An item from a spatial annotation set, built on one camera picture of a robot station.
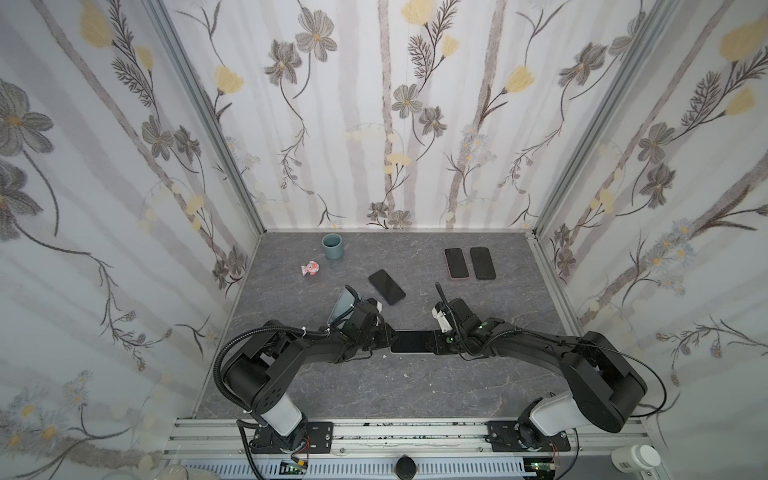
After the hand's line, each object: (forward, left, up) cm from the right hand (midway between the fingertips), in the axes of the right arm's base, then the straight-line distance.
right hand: (422, 338), depth 87 cm
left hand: (+3, +9, -2) cm, 10 cm away
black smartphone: (+33, -25, -5) cm, 42 cm away
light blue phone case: (-6, -3, +5) cm, 8 cm away
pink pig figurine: (+26, +38, -4) cm, 47 cm away
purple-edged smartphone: (+34, -16, -8) cm, 39 cm away
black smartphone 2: (0, +2, -2) cm, 3 cm away
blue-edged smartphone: (+21, +11, -7) cm, 24 cm away
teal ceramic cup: (+35, +31, -1) cm, 47 cm away
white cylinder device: (-29, -45, +9) cm, 54 cm away
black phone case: (+34, -25, -6) cm, 43 cm away
